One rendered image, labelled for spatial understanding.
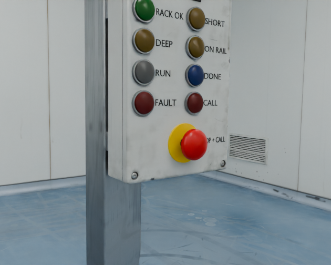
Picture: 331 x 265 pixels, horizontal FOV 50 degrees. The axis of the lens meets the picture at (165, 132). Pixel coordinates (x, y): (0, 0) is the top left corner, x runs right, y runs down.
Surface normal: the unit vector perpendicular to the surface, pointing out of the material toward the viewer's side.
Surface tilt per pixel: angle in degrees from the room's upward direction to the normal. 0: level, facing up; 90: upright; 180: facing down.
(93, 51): 90
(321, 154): 90
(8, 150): 90
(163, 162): 90
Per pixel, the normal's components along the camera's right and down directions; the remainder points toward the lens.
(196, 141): 0.56, 0.02
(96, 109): -0.80, 0.05
